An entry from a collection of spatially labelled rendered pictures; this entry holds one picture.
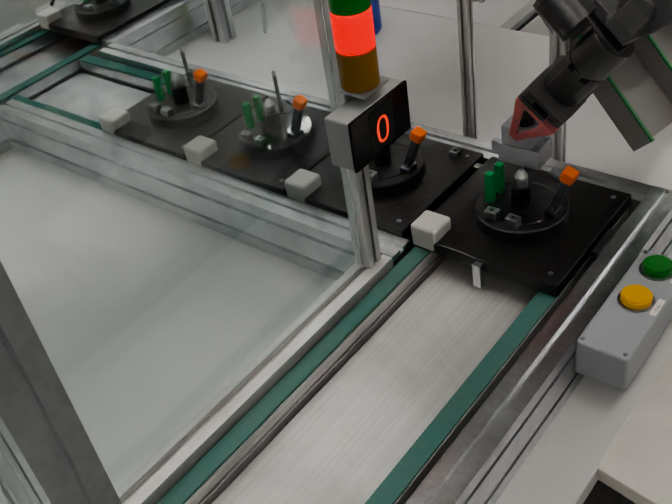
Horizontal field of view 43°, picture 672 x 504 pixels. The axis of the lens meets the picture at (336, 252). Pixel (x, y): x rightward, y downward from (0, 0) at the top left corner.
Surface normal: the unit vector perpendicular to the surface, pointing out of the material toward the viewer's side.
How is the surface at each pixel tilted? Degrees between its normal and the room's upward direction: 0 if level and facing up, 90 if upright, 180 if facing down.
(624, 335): 0
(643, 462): 0
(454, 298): 0
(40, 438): 90
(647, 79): 45
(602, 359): 90
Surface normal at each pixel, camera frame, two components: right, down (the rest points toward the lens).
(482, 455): -0.14, -0.77
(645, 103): 0.37, -0.26
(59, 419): 0.78, 0.30
